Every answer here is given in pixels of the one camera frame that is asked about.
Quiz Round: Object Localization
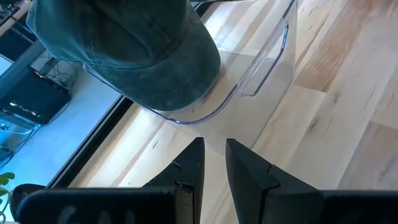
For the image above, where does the grey metal beam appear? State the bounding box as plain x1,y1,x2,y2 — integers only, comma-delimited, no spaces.
0,39,47,97

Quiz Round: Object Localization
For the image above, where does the black cable bundle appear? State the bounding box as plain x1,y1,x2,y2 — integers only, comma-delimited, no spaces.
39,57,79,91

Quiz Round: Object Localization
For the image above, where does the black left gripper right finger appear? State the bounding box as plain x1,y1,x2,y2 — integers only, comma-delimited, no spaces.
225,138,398,224

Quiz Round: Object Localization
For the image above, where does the clear plastic bin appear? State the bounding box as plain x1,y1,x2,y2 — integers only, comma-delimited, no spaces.
82,0,299,156

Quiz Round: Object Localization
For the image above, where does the dark green fabric cap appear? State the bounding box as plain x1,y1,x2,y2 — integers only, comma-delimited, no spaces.
25,0,222,112

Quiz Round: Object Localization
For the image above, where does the green potted plant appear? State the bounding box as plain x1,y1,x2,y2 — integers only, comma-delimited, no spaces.
0,172,16,200

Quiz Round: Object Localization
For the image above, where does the black metal table frame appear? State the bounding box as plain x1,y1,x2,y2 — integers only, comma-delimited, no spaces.
46,95,135,189

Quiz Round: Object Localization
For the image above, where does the black electronics box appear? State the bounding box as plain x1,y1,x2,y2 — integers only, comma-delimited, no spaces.
0,67,73,126

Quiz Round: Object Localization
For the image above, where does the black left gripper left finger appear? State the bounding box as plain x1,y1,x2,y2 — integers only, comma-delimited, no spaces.
14,136,206,224

